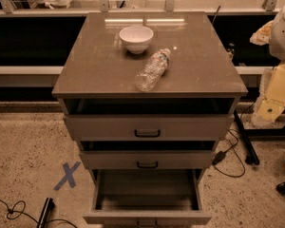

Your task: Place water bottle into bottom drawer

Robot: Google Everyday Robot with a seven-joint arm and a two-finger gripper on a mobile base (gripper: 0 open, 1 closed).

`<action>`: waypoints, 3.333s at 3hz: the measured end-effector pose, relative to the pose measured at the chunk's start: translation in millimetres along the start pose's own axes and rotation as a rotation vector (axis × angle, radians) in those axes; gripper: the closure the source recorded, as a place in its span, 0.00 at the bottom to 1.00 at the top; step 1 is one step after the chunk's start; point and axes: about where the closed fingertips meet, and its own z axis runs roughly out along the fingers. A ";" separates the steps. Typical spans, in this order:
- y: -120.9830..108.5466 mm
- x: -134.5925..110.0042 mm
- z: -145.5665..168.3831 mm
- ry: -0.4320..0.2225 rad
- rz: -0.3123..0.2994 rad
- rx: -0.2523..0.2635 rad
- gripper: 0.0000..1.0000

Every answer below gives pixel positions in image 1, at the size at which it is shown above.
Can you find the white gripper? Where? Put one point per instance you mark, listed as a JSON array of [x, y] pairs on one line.
[[283, 38]]

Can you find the clear plastic water bottle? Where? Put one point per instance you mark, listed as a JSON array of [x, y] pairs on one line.
[[149, 76]]

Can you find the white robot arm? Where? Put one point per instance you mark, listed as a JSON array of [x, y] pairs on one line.
[[273, 35]]

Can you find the grey drawer cabinet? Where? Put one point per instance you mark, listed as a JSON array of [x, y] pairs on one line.
[[147, 97]]

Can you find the bottom grey drawer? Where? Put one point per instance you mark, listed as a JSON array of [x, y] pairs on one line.
[[147, 198]]

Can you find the grey drawer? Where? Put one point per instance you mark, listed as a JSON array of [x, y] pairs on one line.
[[147, 198], [148, 155], [176, 119]]

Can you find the top grey drawer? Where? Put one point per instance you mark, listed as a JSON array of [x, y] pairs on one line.
[[176, 119]]

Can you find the middle grey drawer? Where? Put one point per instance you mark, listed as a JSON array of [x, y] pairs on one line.
[[148, 155]]

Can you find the black stand leg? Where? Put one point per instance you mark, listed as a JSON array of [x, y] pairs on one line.
[[251, 158]]

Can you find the white ceramic bowl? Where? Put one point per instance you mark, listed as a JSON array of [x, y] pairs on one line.
[[136, 39]]

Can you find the blue tape cross mark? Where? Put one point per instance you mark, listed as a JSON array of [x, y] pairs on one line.
[[68, 176]]

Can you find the black device on floor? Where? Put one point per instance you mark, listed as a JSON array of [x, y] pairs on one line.
[[45, 213]]

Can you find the black power adapter with cable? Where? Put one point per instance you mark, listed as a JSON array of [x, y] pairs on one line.
[[221, 155]]

